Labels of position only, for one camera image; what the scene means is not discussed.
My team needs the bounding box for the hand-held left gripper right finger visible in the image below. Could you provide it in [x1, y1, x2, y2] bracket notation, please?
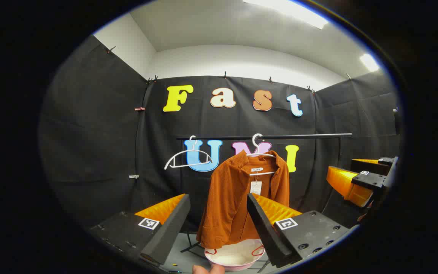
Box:
[246, 193, 351, 269]

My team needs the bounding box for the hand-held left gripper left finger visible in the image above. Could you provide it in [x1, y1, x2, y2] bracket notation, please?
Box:
[88, 193, 191, 267]

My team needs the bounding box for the rust orange shirt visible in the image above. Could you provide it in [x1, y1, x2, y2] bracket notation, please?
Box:
[196, 150, 290, 250]

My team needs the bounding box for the white pink laundry hamper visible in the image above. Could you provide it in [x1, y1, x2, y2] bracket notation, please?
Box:
[204, 239, 266, 272]

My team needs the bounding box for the black backdrop cloth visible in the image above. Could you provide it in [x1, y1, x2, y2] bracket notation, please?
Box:
[38, 35, 402, 244]

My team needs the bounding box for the black clothes rack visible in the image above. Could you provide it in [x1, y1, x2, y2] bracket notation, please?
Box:
[176, 133, 352, 273]

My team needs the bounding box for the white plastic hanger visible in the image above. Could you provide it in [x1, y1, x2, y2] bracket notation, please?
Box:
[246, 133, 277, 176]
[164, 135, 214, 170]

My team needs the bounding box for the black camera stand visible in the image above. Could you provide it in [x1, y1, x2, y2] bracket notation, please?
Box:
[393, 107, 404, 135]

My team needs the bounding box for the long ceiling light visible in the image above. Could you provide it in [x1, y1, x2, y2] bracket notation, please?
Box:
[242, 0, 330, 30]

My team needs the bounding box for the small ceiling light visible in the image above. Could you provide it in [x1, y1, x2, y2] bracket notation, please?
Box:
[359, 53, 380, 73]

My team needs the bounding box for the row of black cloth clips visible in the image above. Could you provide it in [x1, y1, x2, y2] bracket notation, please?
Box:
[106, 46, 353, 94]

